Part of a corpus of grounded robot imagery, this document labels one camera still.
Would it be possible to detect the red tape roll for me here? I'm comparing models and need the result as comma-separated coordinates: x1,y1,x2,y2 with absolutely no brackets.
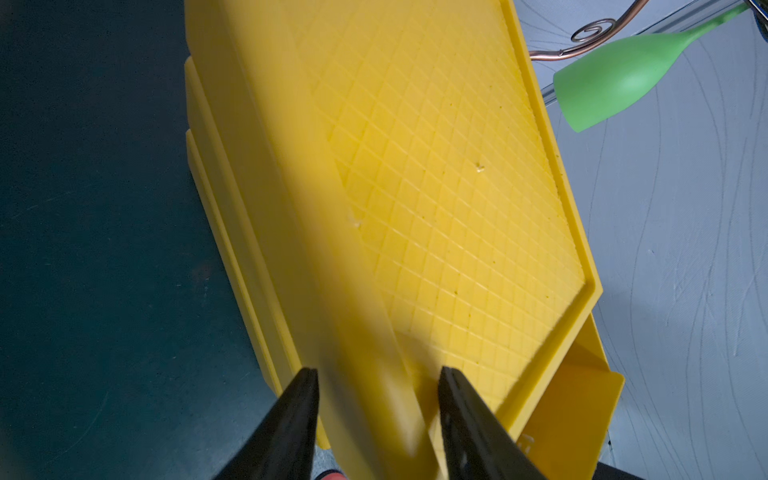
315,469,348,480

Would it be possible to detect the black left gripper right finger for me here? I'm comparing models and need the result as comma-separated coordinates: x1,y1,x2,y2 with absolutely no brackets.
438,366,544,479

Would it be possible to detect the yellow plastic drawer cabinet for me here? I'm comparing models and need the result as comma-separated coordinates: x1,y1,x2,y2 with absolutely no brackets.
184,1,624,479

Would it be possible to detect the green plastic wine glass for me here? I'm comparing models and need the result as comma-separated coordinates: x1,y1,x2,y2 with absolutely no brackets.
553,3,748,132

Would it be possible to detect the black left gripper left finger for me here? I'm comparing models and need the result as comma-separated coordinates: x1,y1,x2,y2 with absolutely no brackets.
216,368,320,479

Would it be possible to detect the bronze scroll metal stand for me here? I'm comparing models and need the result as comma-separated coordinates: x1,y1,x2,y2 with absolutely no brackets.
529,0,648,62

